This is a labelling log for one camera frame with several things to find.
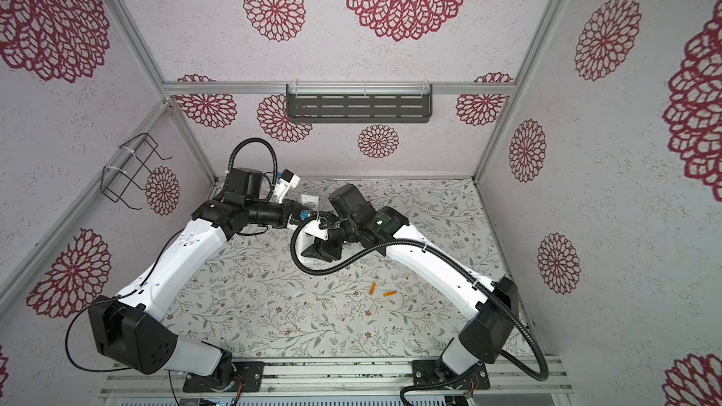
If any white remote control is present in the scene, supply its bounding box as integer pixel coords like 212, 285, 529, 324
298, 195, 320, 215

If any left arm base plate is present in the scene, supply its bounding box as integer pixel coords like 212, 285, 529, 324
182, 361, 265, 394

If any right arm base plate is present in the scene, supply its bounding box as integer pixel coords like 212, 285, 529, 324
411, 359, 491, 391

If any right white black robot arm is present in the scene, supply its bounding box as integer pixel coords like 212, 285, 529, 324
329, 184, 519, 374

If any black wire wall rack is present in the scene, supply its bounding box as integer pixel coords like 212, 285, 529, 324
99, 133, 172, 211

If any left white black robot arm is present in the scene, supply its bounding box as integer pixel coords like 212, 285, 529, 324
88, 168, 300, 388

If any aluminium front rail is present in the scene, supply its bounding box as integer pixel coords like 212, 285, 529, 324
97, 356, 573, 400

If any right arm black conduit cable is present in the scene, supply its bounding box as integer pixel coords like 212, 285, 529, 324
288, 216, 550, 383

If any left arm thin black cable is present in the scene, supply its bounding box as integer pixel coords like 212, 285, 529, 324
63, 230, 182, 374

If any dark grey wall shelf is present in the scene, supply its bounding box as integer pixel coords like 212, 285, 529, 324
285, 84, 434, 124

